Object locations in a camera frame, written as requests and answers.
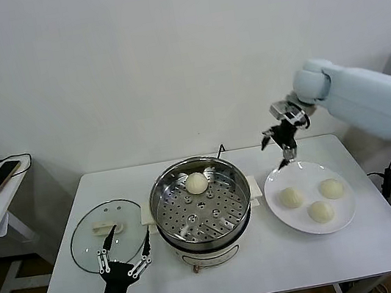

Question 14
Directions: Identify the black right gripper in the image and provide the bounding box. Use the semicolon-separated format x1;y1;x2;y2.
257;119;304;173

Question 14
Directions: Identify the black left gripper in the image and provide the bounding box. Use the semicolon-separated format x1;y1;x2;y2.
80;219;159;293

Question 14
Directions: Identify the glass lid with white handle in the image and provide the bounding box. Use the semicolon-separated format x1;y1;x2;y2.
63;195;152;278

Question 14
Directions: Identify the white steamed baozi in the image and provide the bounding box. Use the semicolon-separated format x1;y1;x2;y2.
306;198;337;225
277;185;306;211
184;170;211;196
318;176;345;202

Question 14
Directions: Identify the perforated steel steamer basket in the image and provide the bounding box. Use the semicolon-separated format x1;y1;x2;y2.
143;149;259;250

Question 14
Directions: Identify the white round plate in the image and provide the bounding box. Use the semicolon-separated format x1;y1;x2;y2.
260;153;362;243

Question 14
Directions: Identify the white electric cooker base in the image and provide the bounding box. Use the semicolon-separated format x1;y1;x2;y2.
137;175;274;281

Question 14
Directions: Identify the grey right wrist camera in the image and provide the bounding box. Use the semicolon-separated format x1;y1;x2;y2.
268;98;308;131

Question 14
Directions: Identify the white main table leg frame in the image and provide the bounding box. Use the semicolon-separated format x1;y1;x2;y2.
329;275;391;293

